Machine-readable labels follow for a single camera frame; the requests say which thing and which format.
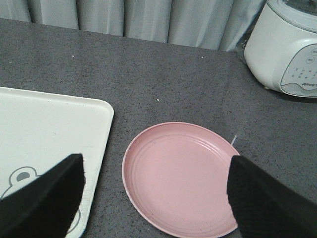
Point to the pink round plate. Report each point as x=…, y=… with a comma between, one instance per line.
x=175, y=175

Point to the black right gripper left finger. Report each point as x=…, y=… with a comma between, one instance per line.
x=46, y=207

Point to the grey pleated curtain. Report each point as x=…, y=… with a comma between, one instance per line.
x=210, y=24

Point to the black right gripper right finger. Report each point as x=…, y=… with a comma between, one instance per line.
x=265, y=208

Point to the cream bear-print serving tray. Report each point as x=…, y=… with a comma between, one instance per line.
x=38, y=130

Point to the white soy milk blender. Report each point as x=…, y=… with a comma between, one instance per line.
x=281, y=51

